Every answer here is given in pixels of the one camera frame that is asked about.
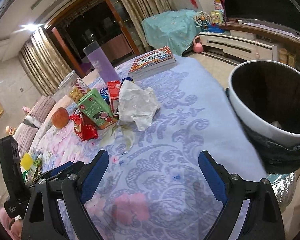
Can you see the blue cookie wrapper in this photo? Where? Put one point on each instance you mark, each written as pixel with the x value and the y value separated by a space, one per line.
pixel 104 91

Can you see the toy ferris wheel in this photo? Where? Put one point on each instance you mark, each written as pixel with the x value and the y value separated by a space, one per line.
pixel 202 19

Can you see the pink striped sofa cushion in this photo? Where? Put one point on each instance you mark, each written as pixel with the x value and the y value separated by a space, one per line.
pixel 42 108

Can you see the yellow toy item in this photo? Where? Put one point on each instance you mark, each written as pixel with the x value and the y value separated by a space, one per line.
pixel 26 161

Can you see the clear jar of snacks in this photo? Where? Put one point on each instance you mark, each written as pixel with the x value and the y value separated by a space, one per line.
pixel 74 87

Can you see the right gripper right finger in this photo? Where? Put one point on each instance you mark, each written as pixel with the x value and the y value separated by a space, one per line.
pixel 263 219

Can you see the white TV cabinet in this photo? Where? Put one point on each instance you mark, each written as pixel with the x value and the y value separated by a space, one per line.
pixel 239 47

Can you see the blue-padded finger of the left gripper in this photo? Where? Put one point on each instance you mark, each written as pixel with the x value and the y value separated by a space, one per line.
pixel 58 173

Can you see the beige curtain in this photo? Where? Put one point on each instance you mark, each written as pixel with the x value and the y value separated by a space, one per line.
pixel 42 63

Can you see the floral tablecloth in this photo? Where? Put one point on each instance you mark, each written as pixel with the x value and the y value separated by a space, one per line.
pixel 153 187

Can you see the left hand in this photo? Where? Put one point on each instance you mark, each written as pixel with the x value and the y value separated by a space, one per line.
pixel 12 225

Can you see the green drink carton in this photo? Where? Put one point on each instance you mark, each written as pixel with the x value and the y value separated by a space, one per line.
pixel 96 109

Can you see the white trash bin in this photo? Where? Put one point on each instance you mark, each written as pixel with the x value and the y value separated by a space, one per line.
pixel 266 97

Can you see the teal cloth-covered furniture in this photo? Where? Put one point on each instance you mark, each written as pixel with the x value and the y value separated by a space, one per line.
pixel 175 29

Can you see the white tissue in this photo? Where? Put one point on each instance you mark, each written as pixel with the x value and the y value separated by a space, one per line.
pixel 137 105

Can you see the red apple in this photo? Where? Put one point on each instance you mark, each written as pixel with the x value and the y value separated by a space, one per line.
pixel 60 118

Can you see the purple tumbler bottle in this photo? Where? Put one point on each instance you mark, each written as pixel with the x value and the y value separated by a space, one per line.
pixel 100 62

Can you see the red drink carton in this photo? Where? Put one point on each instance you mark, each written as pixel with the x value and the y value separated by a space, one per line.
pixel 113 95

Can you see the colourful book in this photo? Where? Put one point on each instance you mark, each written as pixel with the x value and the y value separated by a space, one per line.
pixel 151 61

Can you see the pink kettlebell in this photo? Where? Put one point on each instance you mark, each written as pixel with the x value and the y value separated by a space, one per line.
pixel 197 46

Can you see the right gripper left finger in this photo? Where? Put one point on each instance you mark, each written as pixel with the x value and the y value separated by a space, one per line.
pixel 43 218

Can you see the red snack wrapper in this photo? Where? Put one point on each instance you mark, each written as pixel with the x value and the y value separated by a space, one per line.
pixel 84 127

